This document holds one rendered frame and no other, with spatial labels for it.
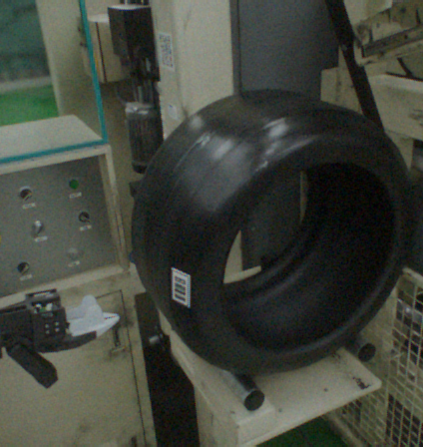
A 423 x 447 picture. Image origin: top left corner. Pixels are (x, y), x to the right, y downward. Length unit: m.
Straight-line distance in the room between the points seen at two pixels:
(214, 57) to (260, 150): 0.37
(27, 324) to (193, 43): 0.64
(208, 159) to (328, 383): 0.64
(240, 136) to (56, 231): 0.76
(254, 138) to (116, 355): 1.00
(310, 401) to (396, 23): 0.81
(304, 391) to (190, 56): 0.77
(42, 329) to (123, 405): 0.93
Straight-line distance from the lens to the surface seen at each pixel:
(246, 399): 1.11
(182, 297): 0.92
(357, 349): 1.24
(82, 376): 1.73
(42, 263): 1.56
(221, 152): 0.90
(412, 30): 1.19
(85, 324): 0.98
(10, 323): 0.96
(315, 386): 1.30
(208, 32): 1.20
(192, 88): 1.20
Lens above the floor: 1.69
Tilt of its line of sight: 27 degrees down
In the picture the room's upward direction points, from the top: 4 degrees counter-clockwise
